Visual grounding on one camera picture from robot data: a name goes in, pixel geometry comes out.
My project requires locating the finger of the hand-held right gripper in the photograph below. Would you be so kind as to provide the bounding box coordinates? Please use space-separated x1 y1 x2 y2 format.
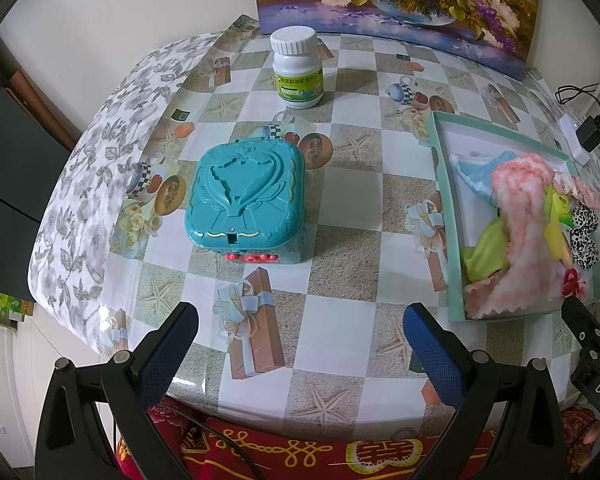
561 295 600 359

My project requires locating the checked plastic tablecloth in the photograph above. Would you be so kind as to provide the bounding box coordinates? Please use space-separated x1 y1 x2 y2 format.
100 14 600 443

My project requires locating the lime green cloth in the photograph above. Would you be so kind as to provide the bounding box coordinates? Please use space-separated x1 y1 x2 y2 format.
460 217 513 283

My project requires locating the leopard print scrunchie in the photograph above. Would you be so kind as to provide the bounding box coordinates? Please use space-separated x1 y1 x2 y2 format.
569 205 600 271

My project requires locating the storage rack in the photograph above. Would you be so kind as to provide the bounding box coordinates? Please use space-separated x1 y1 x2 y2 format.
0 285 36 376

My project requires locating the pink fluffy cloth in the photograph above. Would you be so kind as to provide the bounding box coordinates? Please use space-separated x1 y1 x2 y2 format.
462 156 568 318

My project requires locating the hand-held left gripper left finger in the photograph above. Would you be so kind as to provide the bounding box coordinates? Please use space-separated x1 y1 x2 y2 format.
35 301 199 480

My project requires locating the red embroidered cloth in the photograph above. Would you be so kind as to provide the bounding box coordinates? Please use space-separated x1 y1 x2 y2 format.
115 395 600 480

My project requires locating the blue face mask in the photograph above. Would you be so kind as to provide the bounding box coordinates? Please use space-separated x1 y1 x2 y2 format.
450 150 513 208

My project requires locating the teal plastic toy case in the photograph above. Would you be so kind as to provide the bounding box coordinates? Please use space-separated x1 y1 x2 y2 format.
184 140 308 266

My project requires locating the yellow sponge cloth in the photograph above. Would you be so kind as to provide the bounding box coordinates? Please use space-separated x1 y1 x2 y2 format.
542 185 571 266

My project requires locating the white pill bottle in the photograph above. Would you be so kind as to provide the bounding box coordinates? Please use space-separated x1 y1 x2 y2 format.
270 26 326 109

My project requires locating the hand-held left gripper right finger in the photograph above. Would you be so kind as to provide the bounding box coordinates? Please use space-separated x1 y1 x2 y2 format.
403 303 568 480

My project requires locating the dark cabinet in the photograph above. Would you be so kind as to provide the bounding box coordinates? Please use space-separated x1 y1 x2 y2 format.
0 35 81 301

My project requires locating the floral scrunchie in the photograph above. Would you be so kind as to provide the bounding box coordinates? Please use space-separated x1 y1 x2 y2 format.
552 172 600 208

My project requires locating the black charger cable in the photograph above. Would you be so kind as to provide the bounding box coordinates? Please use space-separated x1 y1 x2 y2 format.
556 82 600 126

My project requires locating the shallow mint green box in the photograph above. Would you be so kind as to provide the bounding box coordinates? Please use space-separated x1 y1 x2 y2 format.
426 110 600 322

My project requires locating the grey floral cloth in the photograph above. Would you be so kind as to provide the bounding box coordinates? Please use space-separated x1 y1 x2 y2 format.
27 32 226 361

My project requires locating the white power strip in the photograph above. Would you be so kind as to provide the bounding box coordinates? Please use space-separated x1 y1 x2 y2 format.
560 115 592 166

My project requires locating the black charger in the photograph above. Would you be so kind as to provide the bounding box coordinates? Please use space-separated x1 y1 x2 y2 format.
577 116 600 153

